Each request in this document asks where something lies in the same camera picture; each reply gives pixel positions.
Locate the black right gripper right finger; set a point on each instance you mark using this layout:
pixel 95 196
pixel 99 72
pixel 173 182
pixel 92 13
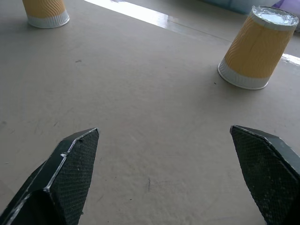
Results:
pixel 267 168

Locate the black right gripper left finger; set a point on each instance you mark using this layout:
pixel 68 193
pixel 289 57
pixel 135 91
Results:
pixel 61 178

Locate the yellow ribbed paper cup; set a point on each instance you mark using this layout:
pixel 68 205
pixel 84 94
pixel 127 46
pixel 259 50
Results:
pixel 256 50
pixel 47 12

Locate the purple object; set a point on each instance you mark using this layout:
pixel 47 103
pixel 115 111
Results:
pixel 289 5

